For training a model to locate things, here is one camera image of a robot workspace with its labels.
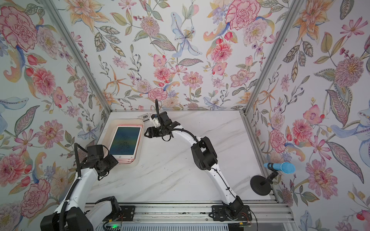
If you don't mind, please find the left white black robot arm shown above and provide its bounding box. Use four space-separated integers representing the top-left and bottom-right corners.
40 143 122 231

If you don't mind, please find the blue microphone on stand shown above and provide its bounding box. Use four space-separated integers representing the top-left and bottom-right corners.
250 162 296 196

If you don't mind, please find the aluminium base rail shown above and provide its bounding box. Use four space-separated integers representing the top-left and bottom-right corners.
83 202 295 224

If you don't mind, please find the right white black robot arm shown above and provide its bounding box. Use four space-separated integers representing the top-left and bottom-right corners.
144 112 253 223

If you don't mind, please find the cream plastic storage box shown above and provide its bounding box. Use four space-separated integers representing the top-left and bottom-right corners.
101 119 144 167

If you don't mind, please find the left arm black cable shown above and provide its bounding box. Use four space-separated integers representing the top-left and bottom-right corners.
57 142 87 231

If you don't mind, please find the pink writing tablet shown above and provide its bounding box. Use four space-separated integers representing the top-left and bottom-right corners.
109 124 143 165

